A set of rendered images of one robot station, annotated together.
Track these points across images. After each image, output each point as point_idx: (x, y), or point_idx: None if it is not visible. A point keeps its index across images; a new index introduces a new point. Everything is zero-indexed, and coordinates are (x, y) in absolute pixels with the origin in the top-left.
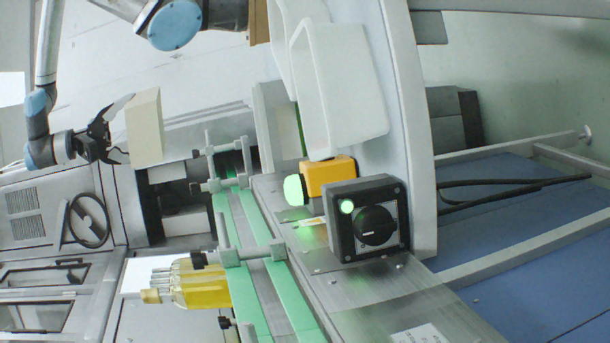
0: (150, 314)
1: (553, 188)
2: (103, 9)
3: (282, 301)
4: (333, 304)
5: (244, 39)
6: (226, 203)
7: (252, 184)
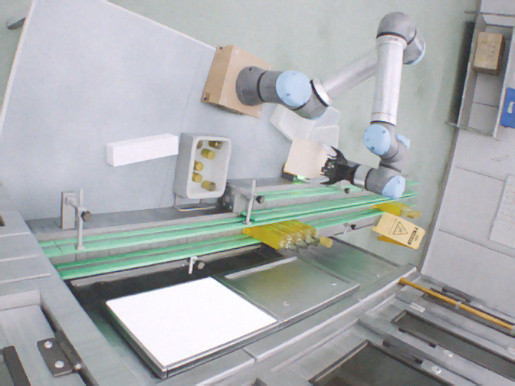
0: (290, 291)
1: None
2: (355, 85)
3: (350, 186)
4: None
5: (239, 109)
6: (273, 195)
7: (247, 189)
